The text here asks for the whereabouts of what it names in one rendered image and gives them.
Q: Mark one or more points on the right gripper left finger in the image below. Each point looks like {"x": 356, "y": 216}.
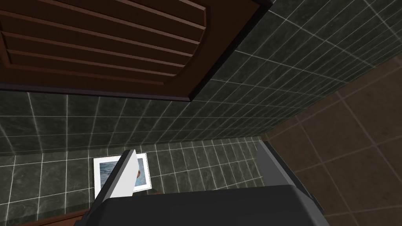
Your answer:
{"x": 124, "y": 179}

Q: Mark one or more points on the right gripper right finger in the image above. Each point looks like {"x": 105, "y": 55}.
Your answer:
{"x": 273, "y": 166}

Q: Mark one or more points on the white framed blue picture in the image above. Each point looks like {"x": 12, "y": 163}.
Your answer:
{"x": 106, "y": 175}

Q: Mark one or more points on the brown panelled wooden door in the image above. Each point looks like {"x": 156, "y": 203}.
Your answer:
{"x": 103, "y": 47}

